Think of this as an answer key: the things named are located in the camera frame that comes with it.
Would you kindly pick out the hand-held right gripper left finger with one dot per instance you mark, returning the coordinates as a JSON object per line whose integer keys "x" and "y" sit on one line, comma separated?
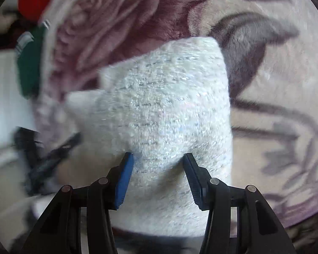
{"x": 124, "y": 182}

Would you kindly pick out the white furniture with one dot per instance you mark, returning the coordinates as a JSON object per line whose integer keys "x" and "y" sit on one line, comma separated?
{"x": 8, "y": 92}

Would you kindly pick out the white fuzzy sweater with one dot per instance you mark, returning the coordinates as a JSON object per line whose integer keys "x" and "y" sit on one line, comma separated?
{"x": 161, "y": 105}

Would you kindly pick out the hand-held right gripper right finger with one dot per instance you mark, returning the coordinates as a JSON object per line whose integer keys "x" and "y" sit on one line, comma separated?
{"x": 191, "y": 174}

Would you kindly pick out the green cloth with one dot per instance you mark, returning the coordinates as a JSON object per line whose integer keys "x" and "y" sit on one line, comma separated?
{"x": 29, "y": 63}

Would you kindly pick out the floral plush blanket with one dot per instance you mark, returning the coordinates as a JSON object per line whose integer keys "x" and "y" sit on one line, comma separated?
{"x": 267, "y": 84}

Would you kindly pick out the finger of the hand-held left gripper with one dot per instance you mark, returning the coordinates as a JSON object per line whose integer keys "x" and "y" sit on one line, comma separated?
{"x": 66, "y": 146}

